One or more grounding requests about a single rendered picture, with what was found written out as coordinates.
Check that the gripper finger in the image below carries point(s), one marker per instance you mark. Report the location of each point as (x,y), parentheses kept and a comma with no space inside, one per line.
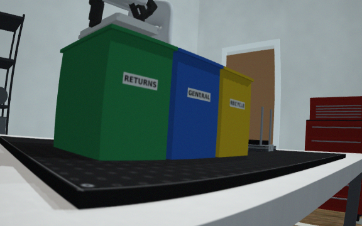
(145,13)
(96,11)

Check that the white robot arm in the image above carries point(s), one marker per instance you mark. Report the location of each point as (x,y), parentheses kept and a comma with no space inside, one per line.
(163,18)

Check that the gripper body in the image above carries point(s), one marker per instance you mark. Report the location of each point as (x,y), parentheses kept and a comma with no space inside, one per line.
(124,4)

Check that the green bin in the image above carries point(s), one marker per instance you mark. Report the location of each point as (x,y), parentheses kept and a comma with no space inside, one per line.
(114,95)

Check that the blue bin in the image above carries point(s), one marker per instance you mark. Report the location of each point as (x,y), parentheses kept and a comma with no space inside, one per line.
(193,109)

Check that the yellow recycle bin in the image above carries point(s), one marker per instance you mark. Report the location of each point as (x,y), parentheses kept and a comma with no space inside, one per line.
(233,124)

